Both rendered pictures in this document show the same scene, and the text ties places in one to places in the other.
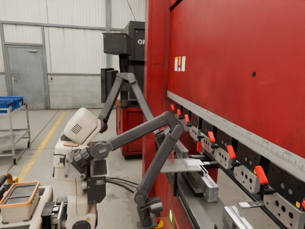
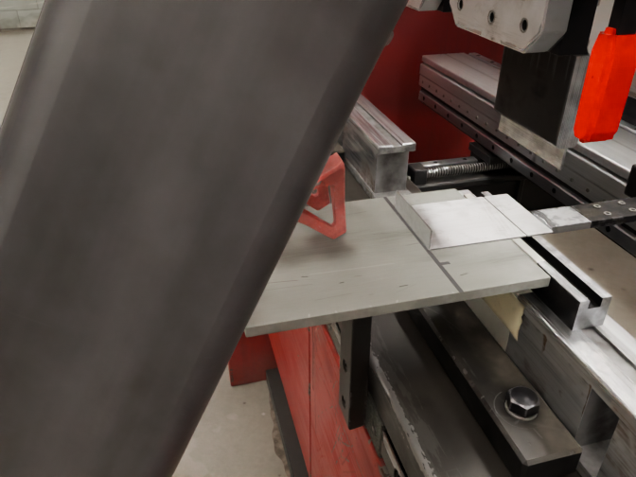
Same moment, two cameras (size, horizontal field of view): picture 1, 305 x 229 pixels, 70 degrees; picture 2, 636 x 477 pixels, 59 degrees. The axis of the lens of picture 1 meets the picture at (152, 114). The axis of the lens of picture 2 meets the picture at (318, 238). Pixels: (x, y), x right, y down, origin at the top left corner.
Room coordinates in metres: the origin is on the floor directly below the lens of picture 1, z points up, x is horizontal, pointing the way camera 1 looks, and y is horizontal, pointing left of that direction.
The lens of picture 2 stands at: (0.92, -0.09, 1.28)
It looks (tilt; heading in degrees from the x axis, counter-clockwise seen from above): 31 degrees down; 355
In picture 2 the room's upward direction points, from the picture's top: straight up
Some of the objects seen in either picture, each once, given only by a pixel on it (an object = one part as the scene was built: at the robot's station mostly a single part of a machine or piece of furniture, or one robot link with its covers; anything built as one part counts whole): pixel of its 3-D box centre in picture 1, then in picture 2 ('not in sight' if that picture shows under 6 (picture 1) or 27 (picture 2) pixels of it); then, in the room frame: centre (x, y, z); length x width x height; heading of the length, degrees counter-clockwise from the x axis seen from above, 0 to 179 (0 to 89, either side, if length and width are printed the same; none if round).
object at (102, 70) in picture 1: (110, 84); not in sight; (2.50, 0.48, 1.42); 0.45 x 0.12 x 0.36; 178
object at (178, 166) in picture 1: (177, 165); (370, 249); (1.36, -0.18, 1.00); 0.26 x 0.18 x 0.01; 100
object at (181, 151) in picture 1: (176, 145); (345, 120); (1.93, -0.23, 0.92); 0.50 x 0.06 x 0.10; 10
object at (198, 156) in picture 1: (218, 159); (543, 175); (1.89, -0.62, 0.81); 0.64 x 0.08 x 0.14; 100
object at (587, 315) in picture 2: (199, 167); (523, 251); (1.36, -0.33, 0.99); 0.20 x 0.03 x 0.03; 10
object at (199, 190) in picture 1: (191, 181); (463, 344); (1.34, -0.27, 0.89); 0.30 x 0.05 x 0.03; 10
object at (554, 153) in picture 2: (199, 145); (538, 97); (1.39, -0.32, 1.13); 0.10 x 0.02 x 0.10; 10
